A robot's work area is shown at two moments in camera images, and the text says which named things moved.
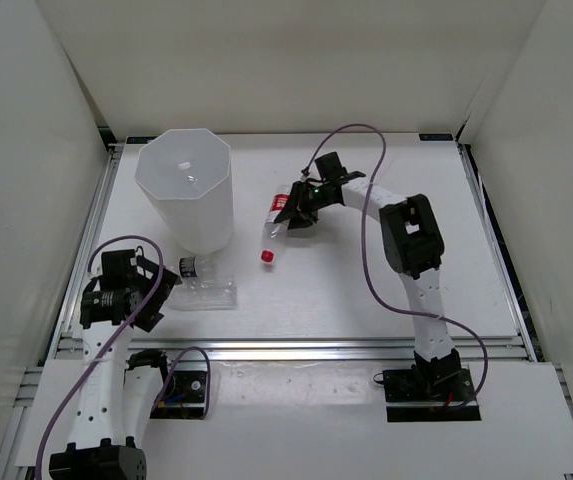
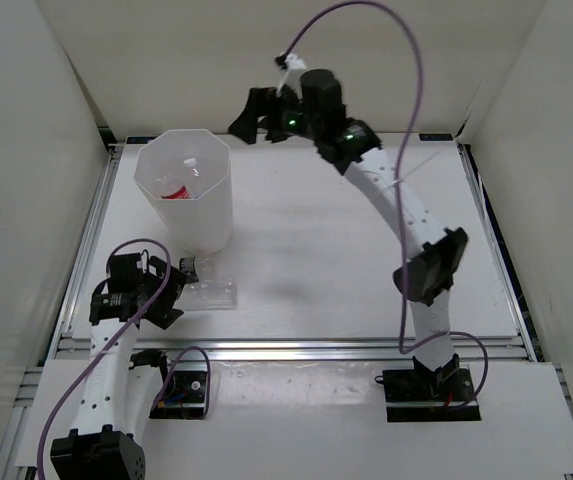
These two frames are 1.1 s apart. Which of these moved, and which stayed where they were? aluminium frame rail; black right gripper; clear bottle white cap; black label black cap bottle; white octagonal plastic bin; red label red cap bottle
Moved: red label red cap bottle; black right gripper
Stayed: black label black cap bottle; clear bottle white cap; white octagonal plastic bin; aluminium frame rail
